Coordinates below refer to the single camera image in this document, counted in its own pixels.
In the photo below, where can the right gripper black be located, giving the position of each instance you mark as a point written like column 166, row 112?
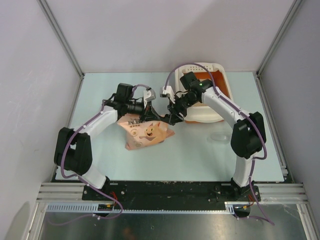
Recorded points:
column 176, row 118

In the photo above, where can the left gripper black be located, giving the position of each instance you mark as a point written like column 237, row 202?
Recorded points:
column 148, row 113

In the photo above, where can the pink cat litter bag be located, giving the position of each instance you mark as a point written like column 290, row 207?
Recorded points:
column 140, row 134

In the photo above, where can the cream orange litter box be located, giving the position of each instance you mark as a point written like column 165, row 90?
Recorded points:
column 208, row 110

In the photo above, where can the clear plastic scoop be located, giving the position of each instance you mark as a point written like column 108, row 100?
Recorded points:
column 220, row 136

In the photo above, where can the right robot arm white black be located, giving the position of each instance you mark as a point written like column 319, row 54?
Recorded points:
column 248, row 129

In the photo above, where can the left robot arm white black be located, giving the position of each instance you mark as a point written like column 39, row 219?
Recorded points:
column 73, row 151

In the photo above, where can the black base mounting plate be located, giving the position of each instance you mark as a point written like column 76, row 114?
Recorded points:
column 173, row 195

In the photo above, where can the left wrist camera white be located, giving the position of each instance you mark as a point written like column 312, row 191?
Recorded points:
column 148, row 95

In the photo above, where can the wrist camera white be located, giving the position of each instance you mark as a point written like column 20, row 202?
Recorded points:
column 148, row 95
column 167, row 92

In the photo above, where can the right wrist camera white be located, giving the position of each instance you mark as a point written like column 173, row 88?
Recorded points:
column 167, row 92

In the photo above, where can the aluminium frame rail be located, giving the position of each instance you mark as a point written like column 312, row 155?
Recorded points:
column 270, row 193

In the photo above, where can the left aluminium corner post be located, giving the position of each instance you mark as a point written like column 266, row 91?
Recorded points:
column 53, row 22

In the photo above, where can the aluminium corner post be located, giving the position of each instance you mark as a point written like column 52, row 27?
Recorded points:
column 53, row 22
column 280, row 34

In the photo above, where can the right aluminium corner post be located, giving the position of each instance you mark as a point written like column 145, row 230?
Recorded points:
column 280, row 34

